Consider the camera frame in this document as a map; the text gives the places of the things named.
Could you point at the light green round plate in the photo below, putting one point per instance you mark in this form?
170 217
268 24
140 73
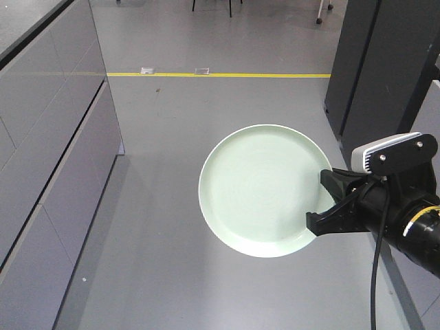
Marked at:
256 187

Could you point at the dark tall cabinet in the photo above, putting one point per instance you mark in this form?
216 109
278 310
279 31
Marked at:
383 67

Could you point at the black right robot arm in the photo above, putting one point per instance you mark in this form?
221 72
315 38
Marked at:
423 253

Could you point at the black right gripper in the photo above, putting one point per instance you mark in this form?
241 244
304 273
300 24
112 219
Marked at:
399 207

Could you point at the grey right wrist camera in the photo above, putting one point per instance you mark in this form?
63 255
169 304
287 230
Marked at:
394 154

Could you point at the grey cabinet row left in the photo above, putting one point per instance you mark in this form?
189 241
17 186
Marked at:
59 139

